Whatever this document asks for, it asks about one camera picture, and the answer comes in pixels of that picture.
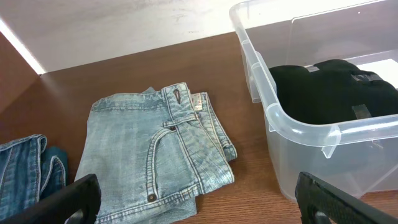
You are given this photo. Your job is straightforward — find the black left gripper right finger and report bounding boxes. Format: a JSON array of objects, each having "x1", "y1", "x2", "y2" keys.
[{"x1": 295, "y1": 172, "x2": 397, "y2": 224}]

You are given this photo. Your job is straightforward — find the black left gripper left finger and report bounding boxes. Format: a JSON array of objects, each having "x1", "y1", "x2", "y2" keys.
[{"x1": 1, "y1": 174, "x2": 101, "y2": 224}]

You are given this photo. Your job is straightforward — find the black taped garment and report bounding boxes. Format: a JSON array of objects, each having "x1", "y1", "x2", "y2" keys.
[{"x1": 269, "y1": 59, "x2": 397, "y2": 124}]

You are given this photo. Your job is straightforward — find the dark blue folded jeans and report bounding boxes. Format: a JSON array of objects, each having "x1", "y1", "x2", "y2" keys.
[{"x1": 1, "y1": 134, "x2": 68, "y2": 220}]

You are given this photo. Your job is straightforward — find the clear plastic storage bin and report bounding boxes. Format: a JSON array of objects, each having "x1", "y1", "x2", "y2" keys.
[{"x1": 229, "y1": 1, "x2": 397, "y2": 200}]

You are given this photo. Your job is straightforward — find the light blue folded jeans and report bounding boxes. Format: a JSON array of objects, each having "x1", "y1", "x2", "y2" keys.
[{"x1": 76, "y1": 83, "x2": 237, "y2": 223}]

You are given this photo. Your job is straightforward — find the white label in bin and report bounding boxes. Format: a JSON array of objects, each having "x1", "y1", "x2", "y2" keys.
[{"x1": 358, "y1": 58, "x2": 398, "y2": 88}]

